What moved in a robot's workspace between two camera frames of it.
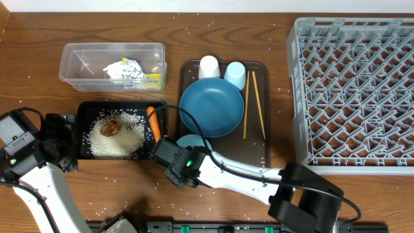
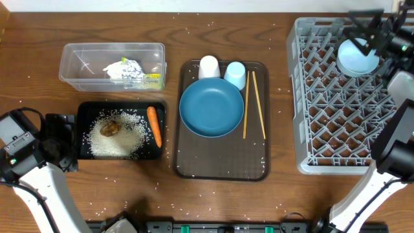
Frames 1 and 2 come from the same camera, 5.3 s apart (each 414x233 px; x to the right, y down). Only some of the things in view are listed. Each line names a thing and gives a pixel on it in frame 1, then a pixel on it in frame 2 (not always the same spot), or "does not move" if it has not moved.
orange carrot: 154,120 does not move
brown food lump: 110,129 does not move
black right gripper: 175,177 → 381,38
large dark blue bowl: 216,104 does not move
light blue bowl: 193,140 → 352,61
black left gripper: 66,130 does not move
